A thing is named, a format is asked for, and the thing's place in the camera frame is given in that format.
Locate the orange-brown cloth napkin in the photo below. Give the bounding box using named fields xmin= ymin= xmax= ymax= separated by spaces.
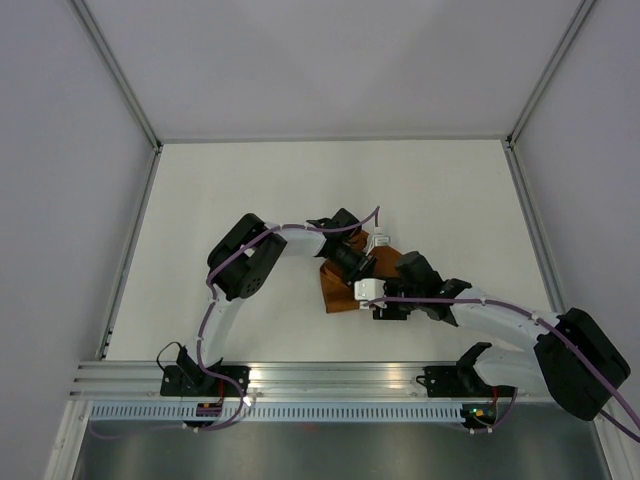
xmin=319 ymin=230 xmax=402 ymax=314

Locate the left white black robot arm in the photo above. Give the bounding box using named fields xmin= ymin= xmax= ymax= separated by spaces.
xmin=161 ymin=208 xmax=379 ymax=397

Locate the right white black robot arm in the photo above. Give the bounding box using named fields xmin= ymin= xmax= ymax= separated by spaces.
xmin=354 ymin=251 xmax=631 ymax=421

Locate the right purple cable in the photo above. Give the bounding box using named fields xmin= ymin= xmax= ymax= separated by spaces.
xmin=364 ymin=296 xmax=640 ymax=443

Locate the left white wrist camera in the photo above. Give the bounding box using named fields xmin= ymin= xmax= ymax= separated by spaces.
xmin=366 ymin=226 xmax=391 ymax=254

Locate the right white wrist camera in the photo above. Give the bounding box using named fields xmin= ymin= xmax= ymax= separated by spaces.
xmin=353 ymin=278 xmax=386 ymax=310

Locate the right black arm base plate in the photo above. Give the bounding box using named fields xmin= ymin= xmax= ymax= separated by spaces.
xmin=423 ymin=365 xmax=483 ymax=398

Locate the left aluminium frame post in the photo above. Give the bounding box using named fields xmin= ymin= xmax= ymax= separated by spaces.
xmin=68 ymin=0 xmax=162 ymax=153

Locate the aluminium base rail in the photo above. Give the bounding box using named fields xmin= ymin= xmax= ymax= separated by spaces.
xmin=69 ymin=360 xmax=521 ymax=399

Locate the right aluminium frame post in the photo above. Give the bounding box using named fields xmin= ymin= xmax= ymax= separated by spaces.
xmin=503 ymin=0 xmax=599 ymax=149

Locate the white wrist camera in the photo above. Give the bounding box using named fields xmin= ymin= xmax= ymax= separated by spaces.
xmin=366 ymin=226 xmax=391 ymax=254
xmin=353 ymin=278 xmax=386 ymax=310

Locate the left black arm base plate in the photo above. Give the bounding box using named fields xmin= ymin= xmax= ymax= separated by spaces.
xmin=160 ymin=364 xmax=250 ymax=398

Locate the white slotted cable duct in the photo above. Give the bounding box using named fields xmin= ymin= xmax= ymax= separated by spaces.
xmin=90 ymin=401 xmax=463 ymax=423

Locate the aluminium frame post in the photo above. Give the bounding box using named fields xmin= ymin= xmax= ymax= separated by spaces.
xmin=503 ymin=0 xmax=599 ymax=149
xmin=68 ymin=0 xmax=162 ymax=153

